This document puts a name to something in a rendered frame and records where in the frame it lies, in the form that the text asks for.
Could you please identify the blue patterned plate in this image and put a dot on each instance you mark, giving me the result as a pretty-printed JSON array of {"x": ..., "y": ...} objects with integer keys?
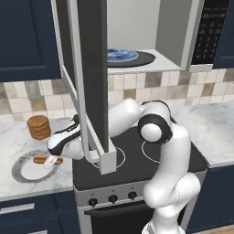
[{"x": 122, "y": 55}]

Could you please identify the steel stove with black hob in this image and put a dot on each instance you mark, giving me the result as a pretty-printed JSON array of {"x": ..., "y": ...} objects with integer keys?
[{"x": 134, "y": 173}]

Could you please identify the hot dog in bun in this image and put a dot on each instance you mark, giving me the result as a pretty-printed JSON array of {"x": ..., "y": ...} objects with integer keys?
[{"x": 38, "y": 159}]

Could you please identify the microwave oven door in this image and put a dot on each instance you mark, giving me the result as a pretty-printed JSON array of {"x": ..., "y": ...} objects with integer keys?
[{"x": 93, "y": 76}]

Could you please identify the grey wall socket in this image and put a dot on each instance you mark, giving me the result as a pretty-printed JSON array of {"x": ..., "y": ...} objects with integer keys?
[{"x": 33, "y": 90}]

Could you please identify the stack of brown cookies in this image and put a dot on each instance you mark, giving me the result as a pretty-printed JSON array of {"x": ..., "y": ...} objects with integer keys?
[{"x": 39, "y": 127}]

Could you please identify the navy wall cupboard door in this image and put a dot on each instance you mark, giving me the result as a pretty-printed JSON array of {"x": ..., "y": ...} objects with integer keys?
[
  {"x": 225, "y": 33},
  {"x": 27, "y": 36}
]

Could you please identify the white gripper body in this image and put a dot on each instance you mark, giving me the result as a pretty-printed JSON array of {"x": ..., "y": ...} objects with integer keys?
[{"x": 50, "y": 163}]

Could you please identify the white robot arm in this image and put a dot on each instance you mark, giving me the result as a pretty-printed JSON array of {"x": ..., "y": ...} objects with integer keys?
[{"x": 170, "y": 170}]

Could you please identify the black microwave turntable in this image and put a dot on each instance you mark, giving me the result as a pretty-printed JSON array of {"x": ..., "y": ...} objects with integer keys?
[{"x": 143, "y": 59}]

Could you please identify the grey rimmed white plate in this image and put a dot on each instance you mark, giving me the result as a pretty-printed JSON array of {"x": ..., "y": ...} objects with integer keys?
[{"x": 30, "y": 172}]

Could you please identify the navy base cupboard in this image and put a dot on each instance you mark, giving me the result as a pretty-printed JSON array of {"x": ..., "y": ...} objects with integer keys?
[{"x": 213, "y": 198}]

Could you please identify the black stove knob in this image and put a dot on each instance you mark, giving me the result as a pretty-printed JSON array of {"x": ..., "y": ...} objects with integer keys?
[
  {"x": 113, "y": 199},
  {"x": 132, "y": 195},
  {"x": 93, "y": 202}
]

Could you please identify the navy drawer front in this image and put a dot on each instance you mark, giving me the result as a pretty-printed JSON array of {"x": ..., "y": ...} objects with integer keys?
[
  {"x": 51, "y": 202},
  {"x": 58, "y": 224}
]

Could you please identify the black oven door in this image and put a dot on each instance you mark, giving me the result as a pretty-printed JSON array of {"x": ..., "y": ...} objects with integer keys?
[{"x": 119, "y": 224}]

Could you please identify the grey microwave oven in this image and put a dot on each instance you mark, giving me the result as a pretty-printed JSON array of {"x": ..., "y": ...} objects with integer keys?
[{"x": 170, "y": 36}]

